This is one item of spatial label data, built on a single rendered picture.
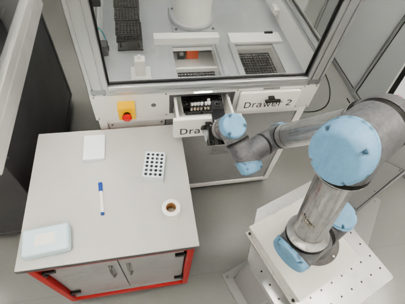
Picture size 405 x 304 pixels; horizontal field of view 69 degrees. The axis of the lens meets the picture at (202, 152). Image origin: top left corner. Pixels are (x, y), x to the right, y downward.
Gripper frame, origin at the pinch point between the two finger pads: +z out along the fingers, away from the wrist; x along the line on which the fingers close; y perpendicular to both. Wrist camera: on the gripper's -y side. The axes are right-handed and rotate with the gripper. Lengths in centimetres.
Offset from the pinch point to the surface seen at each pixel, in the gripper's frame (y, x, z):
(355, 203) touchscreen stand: 52, 101, 54
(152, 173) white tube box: 16.2, -24.4, 3.1
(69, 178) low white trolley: 15, -57, 8
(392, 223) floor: 71, 135, 62
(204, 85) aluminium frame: -18.3, 0.0, 5.6
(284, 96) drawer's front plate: -12.8, 38.4, 10.8
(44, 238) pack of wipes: 34, -62, -10
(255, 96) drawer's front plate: -13.4, 24.1, 9.9
